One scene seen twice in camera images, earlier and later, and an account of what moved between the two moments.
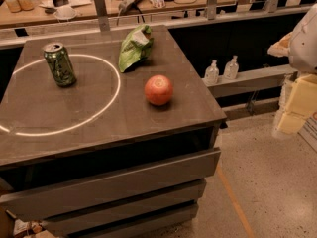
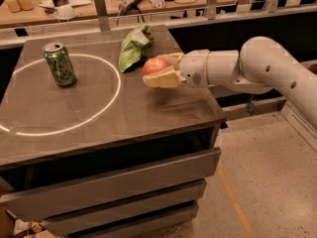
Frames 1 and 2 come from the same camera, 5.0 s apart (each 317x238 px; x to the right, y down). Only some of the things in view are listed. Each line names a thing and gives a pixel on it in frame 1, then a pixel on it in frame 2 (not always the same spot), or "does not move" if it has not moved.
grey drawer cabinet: (90, 151) does not move
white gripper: (305, 47) to (194, 67)
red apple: (158, 89) to (153, 64)
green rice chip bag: (135, 47) does not move
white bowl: (64, 13) does not move
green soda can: (60, 62) does not move
